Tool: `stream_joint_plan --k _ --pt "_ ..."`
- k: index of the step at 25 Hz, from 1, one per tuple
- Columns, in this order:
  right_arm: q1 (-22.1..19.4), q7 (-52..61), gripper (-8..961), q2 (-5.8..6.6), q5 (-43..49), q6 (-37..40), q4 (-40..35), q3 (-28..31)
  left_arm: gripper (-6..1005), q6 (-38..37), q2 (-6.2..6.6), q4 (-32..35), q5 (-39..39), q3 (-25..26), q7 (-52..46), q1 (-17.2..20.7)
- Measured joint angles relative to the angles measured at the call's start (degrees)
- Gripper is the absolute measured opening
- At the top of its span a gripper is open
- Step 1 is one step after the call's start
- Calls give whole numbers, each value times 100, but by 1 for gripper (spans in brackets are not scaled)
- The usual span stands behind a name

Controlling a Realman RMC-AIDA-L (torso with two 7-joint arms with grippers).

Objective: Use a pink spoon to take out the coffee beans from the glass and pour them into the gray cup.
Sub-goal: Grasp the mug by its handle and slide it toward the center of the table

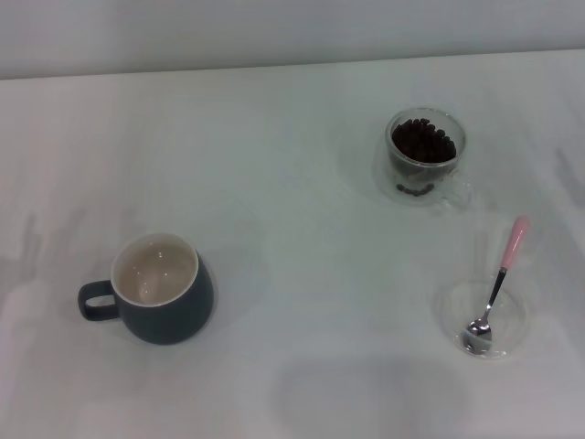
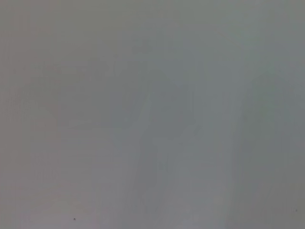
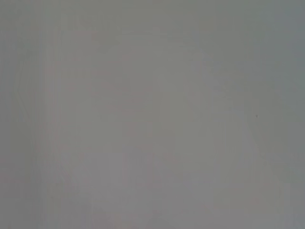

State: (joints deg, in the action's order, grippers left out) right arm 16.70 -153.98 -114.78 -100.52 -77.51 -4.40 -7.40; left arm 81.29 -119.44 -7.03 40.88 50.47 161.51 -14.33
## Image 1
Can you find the clear double-wall glass cup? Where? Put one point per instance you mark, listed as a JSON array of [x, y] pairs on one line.
[[386, 183]]

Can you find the clear glass saucer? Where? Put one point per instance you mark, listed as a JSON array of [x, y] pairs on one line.
[[512, 320]]

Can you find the dark green ceramic mug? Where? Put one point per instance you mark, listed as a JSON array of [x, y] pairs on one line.
[[169, 320]]

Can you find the pile of coffee beans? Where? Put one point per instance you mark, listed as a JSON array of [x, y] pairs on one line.
[[422, 142]]

